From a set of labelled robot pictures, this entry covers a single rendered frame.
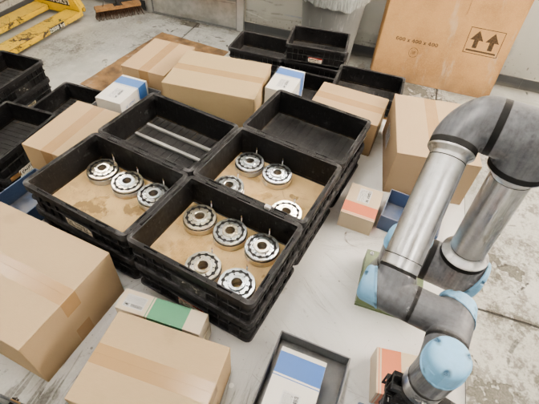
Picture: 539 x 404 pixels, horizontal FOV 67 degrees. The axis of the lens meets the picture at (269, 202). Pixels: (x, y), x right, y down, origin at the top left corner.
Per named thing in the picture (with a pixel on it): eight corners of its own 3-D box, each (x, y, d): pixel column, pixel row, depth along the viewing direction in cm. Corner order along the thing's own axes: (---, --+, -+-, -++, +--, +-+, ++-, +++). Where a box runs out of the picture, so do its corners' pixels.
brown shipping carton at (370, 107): (379, 129, 188) (389, 98, 176) (368, 156, 174) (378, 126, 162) (318, 111, 195) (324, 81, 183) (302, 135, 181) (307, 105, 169)
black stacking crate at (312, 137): (364, 145, 161) (371, 122, 153) (336, 190, 143) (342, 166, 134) (277, 113, 172) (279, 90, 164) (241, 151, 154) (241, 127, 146)
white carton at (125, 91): (127, 92, 186) (123, 74, 180) (149, 98, 184) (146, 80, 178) (99, 115, 173) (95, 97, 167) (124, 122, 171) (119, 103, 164)
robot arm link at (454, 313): (427, 272, 79) (411, 317, 73) (488, 299, 75) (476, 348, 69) (416, 294, 85) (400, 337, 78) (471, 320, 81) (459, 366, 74)
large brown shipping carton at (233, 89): (269, 102, 197) (271, 64, 183) (253, 139, 177) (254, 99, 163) (191, 87, 202) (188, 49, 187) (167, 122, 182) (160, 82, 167)
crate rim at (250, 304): (304, 230, 117) (305, 225, 115) (251, 312, 98) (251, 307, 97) (191, 179, 129) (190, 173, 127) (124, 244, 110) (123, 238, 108)
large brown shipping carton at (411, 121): (382, 131, 187) (395, 93, 172) (448, 142, 184) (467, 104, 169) (382, 191, 160) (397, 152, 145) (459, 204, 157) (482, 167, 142)
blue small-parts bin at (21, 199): (41, 181, 152) (34, 167, 147) (71, 195, 148) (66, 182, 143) (-5, 216, 140) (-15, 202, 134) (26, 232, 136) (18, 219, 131)
